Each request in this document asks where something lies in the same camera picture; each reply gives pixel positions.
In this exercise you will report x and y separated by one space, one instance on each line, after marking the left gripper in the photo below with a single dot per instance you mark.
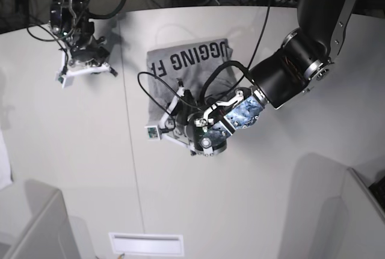
186 111

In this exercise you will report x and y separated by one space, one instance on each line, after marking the black keyboard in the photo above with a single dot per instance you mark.
378 191

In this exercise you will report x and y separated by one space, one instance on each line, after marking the white slotted tray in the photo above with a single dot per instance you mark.
162 245

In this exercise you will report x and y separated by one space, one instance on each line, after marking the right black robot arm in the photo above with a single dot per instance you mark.
62 11

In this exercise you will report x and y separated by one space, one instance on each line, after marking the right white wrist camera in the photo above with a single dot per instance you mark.
71 69

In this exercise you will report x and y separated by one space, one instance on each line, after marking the grey T-shirt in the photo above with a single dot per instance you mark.
193 64

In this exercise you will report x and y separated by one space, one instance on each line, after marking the left grey chair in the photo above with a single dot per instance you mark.
35 223

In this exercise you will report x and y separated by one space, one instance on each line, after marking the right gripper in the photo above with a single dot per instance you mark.
82 48

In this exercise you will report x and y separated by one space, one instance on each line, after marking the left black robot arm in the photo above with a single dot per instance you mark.
305 55

